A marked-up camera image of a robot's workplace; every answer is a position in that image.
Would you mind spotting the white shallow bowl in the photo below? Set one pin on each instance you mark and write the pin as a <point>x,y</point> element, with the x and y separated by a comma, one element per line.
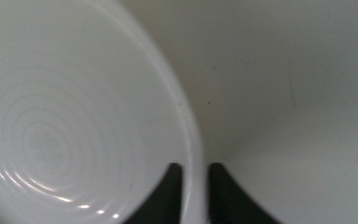
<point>73,93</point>

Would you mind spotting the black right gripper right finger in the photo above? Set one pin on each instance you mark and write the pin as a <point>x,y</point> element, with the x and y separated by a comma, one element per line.
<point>228,205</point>

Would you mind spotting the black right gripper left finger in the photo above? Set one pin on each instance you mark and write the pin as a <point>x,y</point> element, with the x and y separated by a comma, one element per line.
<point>163,205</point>

